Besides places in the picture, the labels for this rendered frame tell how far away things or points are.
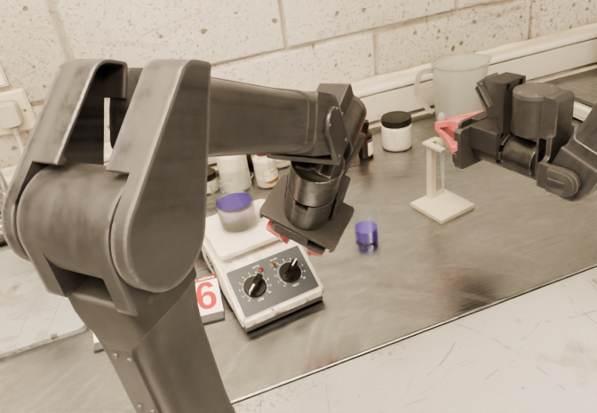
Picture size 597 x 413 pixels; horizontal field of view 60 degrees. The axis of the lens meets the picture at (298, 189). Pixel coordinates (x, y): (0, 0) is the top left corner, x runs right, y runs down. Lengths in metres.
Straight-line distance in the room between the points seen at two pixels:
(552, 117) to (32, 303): 0.82
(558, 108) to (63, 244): 0.60
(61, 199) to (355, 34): 1.05
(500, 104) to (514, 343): 0.32
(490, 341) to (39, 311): 0.67
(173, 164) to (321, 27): 0.98
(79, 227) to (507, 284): 0.65
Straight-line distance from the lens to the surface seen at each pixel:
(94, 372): 0.80
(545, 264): 0.87
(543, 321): 0.77
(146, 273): 0.27
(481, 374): 0.70
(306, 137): 0.44
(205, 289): 0.81
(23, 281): 1.02
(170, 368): 0.34
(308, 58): 1.23
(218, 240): 0.80
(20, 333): 0.91
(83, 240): 0.28
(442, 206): 0.96
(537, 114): 0.74
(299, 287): 0.76
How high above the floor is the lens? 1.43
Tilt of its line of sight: 30 degrees down
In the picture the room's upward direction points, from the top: 8 degrees counter-clockwise
